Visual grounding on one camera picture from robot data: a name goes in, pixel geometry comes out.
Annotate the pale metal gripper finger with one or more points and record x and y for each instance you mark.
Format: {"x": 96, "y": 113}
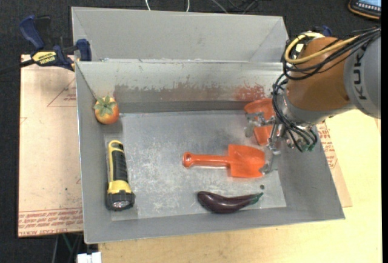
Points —
{"x": 273, "y": 157}
{"x": 249, "y": 122}

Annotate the purple toy eggplant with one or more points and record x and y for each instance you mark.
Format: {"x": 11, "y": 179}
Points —
{"x": 224, "y": 203}

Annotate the grey metal bin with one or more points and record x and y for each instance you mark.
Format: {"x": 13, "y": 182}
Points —
{"x": 182, "y": 140}

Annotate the orange plastic cup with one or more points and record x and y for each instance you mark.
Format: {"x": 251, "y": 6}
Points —
{"x": 262, "y": 105}

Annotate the brown cardboard board, red print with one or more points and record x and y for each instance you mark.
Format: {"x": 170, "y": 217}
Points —
{"x": 48, "y": 140}

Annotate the orange toy tomato, green leaves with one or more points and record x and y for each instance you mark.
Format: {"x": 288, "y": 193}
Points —
{"x": 106, "y": 113}

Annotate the orange toy shovel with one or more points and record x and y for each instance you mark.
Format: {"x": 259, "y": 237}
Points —
{"x": 242, "y": 161}

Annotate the yellow and black flashlight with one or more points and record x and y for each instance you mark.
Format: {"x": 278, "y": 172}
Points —
{"x": 116, "y": 165}

